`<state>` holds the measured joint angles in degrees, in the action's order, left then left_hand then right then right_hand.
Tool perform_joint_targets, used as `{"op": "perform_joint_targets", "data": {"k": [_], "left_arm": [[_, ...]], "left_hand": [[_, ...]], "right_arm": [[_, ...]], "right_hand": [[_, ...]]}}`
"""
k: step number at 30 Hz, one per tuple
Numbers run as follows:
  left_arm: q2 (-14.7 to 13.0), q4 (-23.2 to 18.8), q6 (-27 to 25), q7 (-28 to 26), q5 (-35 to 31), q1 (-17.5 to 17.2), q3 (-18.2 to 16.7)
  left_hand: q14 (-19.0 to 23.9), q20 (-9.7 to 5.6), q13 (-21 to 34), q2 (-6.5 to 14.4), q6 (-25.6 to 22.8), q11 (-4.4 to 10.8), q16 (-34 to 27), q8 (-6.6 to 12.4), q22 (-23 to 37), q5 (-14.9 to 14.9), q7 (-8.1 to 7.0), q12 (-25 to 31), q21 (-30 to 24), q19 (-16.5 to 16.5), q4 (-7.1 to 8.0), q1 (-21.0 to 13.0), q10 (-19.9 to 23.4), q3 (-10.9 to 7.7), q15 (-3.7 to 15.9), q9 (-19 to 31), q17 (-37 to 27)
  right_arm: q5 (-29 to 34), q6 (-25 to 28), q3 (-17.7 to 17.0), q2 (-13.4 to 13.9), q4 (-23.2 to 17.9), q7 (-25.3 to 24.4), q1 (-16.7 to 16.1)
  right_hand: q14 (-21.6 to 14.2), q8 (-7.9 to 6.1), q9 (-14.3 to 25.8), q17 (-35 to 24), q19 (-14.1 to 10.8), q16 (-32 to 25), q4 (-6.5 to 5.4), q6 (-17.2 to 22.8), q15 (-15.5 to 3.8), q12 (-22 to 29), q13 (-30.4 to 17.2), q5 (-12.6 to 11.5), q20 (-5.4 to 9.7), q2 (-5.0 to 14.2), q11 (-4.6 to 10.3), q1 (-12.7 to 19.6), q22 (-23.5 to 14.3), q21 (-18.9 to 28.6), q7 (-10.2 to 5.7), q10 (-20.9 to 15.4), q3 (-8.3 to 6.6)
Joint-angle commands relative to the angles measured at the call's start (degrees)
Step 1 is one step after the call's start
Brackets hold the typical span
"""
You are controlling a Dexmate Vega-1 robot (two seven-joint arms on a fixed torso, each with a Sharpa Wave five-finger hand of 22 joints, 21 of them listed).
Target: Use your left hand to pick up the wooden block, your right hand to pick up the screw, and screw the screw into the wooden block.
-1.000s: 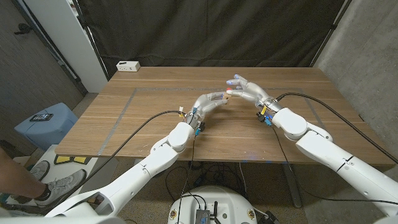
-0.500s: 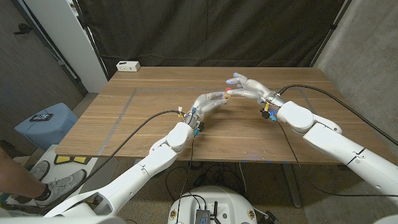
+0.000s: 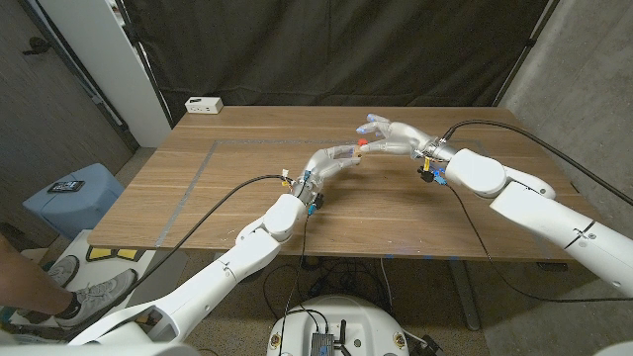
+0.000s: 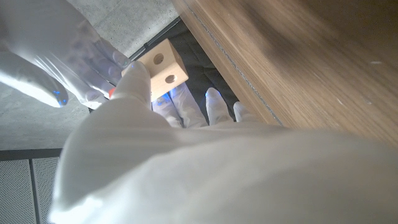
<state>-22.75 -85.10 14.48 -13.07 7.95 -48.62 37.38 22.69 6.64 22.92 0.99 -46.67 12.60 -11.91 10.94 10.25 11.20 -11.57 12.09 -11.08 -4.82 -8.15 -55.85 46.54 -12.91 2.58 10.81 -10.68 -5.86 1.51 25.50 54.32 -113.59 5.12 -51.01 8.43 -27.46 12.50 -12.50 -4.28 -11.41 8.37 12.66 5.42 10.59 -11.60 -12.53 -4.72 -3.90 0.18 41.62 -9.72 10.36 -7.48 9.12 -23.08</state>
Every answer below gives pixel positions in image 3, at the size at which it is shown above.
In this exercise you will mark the black backdrop stand pole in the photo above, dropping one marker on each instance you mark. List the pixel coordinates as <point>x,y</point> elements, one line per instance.
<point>143,64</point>
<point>529,44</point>

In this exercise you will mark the grey table leg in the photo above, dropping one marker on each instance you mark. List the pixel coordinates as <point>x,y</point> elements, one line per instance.
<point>465,296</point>

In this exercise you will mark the wooden block with holes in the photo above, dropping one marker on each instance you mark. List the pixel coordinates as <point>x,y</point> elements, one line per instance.
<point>357,153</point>

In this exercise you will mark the grey sneaker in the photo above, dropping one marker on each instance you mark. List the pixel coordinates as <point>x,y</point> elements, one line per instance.
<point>106,292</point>
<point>63,271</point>

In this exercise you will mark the white pillar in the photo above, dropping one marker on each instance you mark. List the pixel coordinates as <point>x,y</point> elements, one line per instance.
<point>109,59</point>

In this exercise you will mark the black phone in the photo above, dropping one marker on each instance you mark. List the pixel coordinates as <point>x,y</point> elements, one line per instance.
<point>65,187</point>

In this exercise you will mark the black desk control panel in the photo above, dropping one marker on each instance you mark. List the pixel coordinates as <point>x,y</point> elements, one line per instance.
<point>553,267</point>

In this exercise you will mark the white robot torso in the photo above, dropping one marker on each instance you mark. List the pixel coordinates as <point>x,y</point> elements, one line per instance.
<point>341,316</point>

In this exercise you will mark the blue stool with phone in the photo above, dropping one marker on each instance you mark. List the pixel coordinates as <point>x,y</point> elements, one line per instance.
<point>74,207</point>

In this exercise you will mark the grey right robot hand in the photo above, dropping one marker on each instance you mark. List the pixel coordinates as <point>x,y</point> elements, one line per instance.
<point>405,136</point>

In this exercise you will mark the black backdrop curtain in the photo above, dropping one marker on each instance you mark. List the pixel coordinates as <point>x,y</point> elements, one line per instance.
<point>336,49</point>

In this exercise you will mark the white power strip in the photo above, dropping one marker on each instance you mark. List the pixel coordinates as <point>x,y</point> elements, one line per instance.
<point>204,105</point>

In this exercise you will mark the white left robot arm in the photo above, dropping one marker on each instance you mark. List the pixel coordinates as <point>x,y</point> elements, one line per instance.
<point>222,277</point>

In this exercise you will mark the black wall rail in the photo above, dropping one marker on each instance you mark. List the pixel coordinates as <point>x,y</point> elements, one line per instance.
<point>74,69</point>

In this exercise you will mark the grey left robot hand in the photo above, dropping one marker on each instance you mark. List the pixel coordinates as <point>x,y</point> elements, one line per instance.
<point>321,163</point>

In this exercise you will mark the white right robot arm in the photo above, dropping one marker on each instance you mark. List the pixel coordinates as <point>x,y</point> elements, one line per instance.
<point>544,207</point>

